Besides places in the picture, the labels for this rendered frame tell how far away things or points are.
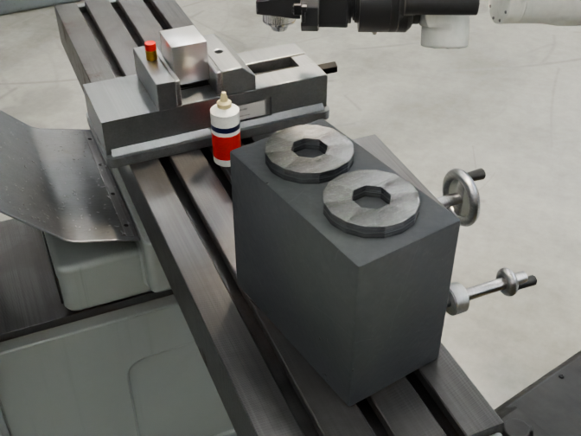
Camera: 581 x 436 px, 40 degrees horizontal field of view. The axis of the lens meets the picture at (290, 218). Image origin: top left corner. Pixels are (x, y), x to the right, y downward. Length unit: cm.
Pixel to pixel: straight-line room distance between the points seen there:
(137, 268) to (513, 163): 194
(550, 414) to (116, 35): 99
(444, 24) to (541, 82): 237
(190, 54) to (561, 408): 77
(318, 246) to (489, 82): 273
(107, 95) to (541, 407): 80
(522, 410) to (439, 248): 59
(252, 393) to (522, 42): 311
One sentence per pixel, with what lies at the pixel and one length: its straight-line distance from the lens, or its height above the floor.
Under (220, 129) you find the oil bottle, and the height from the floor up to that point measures 100.
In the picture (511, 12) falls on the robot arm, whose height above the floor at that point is 112.
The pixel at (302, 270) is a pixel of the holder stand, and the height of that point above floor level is 106.
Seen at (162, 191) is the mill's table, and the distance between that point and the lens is 110.
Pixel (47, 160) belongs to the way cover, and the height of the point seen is 88.
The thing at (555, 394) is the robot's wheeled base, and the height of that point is 59.
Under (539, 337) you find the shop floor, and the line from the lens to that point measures 227.
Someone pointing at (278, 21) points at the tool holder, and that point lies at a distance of 113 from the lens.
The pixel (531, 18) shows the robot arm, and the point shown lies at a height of 111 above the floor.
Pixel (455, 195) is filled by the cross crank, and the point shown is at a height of 65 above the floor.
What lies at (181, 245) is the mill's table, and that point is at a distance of 100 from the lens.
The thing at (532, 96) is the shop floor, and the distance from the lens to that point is 336.
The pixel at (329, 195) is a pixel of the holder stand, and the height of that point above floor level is 113.
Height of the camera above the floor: 157
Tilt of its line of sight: 38 degrees down
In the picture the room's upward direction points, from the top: straight up
